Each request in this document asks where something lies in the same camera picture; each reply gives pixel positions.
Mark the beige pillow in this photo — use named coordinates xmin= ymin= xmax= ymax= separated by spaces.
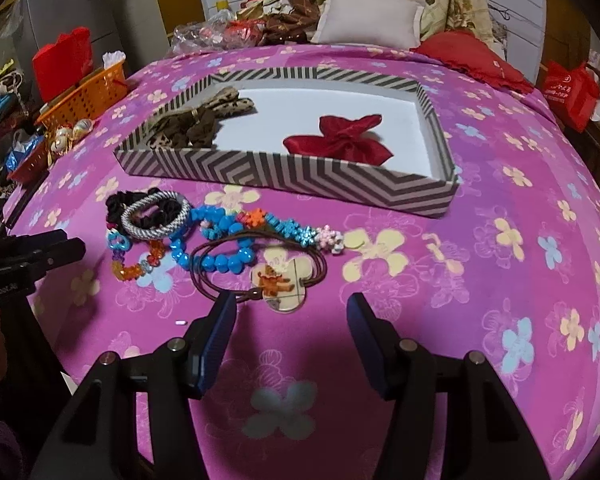
xmin=311 ymin=0 xmax=427 ymax=46

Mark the brown patterned cloth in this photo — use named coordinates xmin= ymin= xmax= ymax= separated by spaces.
xmin=260 ymin=0 xmax=326 ymax=46

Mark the orange bead bracelet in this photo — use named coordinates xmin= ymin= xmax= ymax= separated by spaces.
xmin=106 ymin=229 xmax=167 ymax=282

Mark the colourful flower bead bracelet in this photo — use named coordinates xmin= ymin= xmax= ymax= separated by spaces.
xmin=200 ymin=207 xmax=344 ymax=256

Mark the brown cord pendant necklace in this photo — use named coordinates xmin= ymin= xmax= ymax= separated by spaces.
xmin=189 ymin=239 xmax=329 ymax=314

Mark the black scrunchie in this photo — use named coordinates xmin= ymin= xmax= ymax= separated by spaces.
xmin=105 ymin=186 xmax=193 ymax=233

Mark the red shopping bag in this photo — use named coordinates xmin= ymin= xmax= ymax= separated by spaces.
xmin=542 ymin=60 xmax=600 ymax=133

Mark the red paper bag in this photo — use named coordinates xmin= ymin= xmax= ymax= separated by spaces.
xmin=32 ymin=26 xmax=92 ymax=102

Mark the orange plastic basket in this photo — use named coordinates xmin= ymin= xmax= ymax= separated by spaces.
xmin=36 ymin=58 xmax=128 ymax=133

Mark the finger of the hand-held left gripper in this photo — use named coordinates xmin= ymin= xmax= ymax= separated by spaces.
xmin=0 ymin=239 xmax=87 ymax=291
xmin=0 ymin=229 xmax=69 ymax=262

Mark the red ruffled pillow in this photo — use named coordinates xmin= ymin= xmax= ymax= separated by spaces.
xmin=410 ymin=30 xmax=537 ymax=96

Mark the clear plastic bag pile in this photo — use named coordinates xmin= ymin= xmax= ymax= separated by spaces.
xmin=170 ymin=7 xmax=268 ymax=56

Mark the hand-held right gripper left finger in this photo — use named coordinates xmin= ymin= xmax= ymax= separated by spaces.
xmin=27 ymin=290 xmax=238 ymax=480

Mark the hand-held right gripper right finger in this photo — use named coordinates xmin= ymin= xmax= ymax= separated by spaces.
xmin=346 ymin=292 xmax=551 ymax=480

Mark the grey white woven bangle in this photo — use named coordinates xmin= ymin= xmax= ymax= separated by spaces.
xmin=120 ymin=191 xmax=193 ymax=240

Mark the grey refrigerator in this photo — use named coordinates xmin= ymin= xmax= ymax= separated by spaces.
xmin=10 ymin=0 xmax=123 ymax=91

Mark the red satin hair bow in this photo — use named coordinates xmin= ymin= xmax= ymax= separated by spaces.
xmin=283 ymin=114 xmax=396 ymax=166

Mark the blue bead necklace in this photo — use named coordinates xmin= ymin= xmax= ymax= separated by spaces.
xmin=169 ymin=204 xmax=258 ymax=273

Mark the leopard print hair bow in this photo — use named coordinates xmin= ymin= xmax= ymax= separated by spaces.
xmin=139 ymin=86 xmax=257 ymax=152

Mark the blue plastic bag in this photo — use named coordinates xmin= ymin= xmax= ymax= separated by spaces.
xmin=0 ymin=92 xmax=21 ymax=131

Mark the small red basket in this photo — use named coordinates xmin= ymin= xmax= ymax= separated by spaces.
xmin=7 ymin=137 xmax=51 ymax=183

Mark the grey white striped box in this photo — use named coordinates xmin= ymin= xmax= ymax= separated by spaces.
xmin=114 ymin=66 xmax=457 ymax=219

